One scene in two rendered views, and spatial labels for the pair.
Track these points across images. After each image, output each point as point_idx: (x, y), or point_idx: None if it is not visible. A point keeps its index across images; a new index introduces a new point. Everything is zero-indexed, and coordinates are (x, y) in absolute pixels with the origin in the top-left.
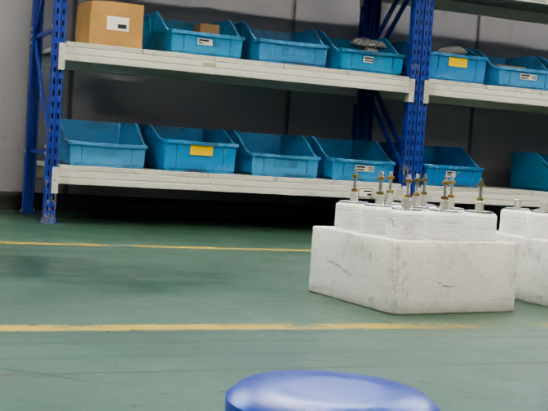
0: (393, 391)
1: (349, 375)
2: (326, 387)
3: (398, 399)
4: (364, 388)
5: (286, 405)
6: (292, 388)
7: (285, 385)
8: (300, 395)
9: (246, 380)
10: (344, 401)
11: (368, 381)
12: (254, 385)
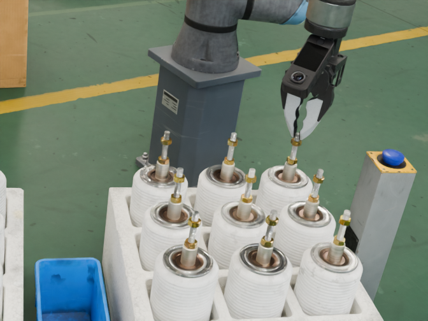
0: (388, 154)
1: (395, 157)
2: (394, 153)
3: (386, 152)
4: (391, 154)
5: (394, 149)
6: (397, 153)
7: (398, 153)
8: (395, 151)
9: (402, 155)
10: (390, 151)
11: (392, 156)
12: (400, 153)
